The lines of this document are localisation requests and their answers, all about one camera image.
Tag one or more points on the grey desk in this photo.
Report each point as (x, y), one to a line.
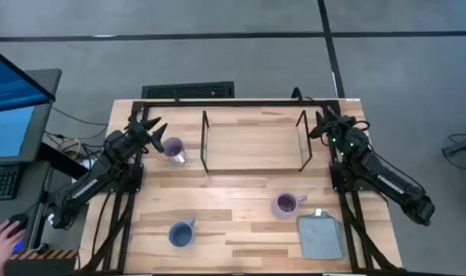
(30, 184)

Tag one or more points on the black-framed computer monitor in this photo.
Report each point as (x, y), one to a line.
(10, 88)

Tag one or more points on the blue-grey mug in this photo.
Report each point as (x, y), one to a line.
(181, 235)

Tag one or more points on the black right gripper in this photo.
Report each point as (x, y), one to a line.
(340, 130)

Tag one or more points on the black floor vent grille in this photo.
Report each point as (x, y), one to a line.
(187, 91)

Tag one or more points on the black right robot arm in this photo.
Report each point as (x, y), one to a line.
(394, 184)

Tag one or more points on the ribbed purple mug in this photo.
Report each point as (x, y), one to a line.
(286, 205)

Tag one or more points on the black keyboard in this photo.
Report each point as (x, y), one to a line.
(3, 182)

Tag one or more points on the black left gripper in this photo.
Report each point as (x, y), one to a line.
(141, 134)

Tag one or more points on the white box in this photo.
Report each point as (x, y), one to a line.
(88, 164)

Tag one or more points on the black desk support bar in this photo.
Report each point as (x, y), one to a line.
(60, 161)

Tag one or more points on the black metal table frame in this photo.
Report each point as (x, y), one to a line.
(237, 103)

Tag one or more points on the folded grey cloth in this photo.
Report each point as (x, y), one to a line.
(320, 237)

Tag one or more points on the grey-framed computer monitor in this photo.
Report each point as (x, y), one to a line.
(10, 134)

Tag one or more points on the black computer mouse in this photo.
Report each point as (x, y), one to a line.
(20, 220)

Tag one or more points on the person's hand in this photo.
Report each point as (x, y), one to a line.
(1, 249)

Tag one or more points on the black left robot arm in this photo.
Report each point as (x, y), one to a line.
(87, 188)

